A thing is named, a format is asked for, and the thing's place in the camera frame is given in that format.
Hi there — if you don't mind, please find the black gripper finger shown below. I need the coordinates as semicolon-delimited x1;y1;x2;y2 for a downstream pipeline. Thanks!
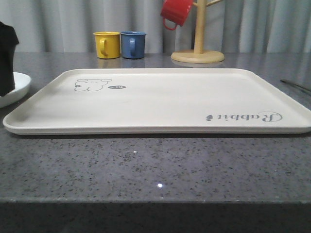
0;22;19;97

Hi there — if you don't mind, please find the white round plate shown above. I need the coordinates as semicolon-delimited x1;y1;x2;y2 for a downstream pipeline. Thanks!
0;72;32;108

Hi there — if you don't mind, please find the silver metal fork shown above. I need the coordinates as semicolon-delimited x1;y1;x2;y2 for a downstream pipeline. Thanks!
280;79;311;92

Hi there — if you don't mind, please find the grey pleated curtain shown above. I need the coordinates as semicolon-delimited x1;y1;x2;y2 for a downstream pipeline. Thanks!
0;0;311;53

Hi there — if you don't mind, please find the yellow enamel mug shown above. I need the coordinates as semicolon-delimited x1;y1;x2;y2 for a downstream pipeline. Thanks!
93;32;121;59

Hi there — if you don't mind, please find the blue enamel mug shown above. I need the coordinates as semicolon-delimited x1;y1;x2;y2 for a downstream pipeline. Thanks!
121;31;147;59

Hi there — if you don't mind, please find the cream rectangular serving tray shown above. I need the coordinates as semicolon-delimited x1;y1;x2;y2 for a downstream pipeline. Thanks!
3;68;311;135

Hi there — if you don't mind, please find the red enamel mug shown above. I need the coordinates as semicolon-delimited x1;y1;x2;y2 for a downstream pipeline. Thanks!
160;0;193;31

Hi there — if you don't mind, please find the wooden mug tree stand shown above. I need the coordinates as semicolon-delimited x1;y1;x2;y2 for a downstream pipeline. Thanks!
171;0;225;64

